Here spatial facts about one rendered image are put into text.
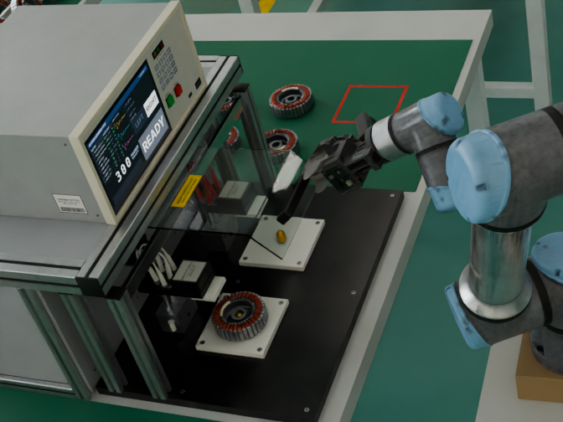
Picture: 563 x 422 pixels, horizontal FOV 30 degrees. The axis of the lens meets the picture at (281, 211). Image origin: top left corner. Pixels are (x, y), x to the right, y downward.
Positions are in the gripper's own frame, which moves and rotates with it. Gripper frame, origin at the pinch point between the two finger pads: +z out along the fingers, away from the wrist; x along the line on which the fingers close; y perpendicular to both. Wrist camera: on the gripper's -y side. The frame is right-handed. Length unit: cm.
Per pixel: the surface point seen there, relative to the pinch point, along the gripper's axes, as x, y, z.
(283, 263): 17.4, -1.7, 24.5
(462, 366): 95, -42, 46
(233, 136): 3, -43, 49
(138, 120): -28.5, 6.7, 16.1
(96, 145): -32.9, 20.2, 13.5
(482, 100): 52, -98, 22
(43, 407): 1, 41, 59
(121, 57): -38.6, -0.2, 14.5
